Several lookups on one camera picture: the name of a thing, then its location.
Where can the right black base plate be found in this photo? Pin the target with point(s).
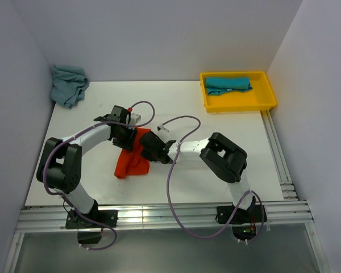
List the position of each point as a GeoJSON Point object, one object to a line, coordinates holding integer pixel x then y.
{"type": "Point", "coordinates": [230, 214]}

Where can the orange t shirt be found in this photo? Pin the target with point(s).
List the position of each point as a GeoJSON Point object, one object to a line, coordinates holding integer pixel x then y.
{"type": "Point", "coordinates": [131, 163]}

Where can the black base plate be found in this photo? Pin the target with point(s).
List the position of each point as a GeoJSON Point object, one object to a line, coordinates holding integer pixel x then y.
{"type": "Point", "coordinates": [230, 214]}
{"type": "Point", "coordinates": [100, 219]}

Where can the aluminium right side rail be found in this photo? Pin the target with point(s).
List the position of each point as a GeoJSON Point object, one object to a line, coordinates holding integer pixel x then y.
{"type": "Point", "coordinates": [285, 180]}

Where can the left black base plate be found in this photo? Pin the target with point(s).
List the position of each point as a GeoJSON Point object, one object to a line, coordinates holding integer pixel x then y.
{"type": "Point", "coordinates": [100, 219]}

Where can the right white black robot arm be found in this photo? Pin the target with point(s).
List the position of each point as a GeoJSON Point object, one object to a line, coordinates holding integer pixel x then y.
{"type": "Point", "coordinates": [226, 160]}

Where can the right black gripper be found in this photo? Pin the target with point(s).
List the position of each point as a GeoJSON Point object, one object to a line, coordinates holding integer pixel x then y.
{"type": "Point", "coordinates": [145, 154]}

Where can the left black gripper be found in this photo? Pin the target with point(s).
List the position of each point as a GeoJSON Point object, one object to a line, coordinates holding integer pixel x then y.
{"type": "Point", "coordinates": [128, 144]}

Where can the grey-blue crumpled t shirt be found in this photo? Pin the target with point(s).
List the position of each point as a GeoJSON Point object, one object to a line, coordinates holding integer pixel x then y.
{"type": "Point", "coordinates": [68, 85]}

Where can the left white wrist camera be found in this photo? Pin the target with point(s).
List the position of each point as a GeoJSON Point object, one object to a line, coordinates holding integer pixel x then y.
{"type": "Point", "coordinates": [134, 119]}

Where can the teal rolled t shirt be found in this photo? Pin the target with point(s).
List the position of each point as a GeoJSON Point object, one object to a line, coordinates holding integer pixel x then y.
{"type": "Point", "coordinates": [217, 86]}

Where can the yellow plastic tray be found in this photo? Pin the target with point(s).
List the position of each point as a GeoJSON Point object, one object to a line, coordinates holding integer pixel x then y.
{"type": "Point", "coordinates": [260, 98]}

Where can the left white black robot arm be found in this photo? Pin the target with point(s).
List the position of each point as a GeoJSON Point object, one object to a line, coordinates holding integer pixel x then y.
{"type": "Point", "coordinates": [60, 166]}

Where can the aluminium front rail frame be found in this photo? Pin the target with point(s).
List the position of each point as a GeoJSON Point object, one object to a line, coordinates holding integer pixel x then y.
{"type": "Point", "coordinates": [143, 217]}

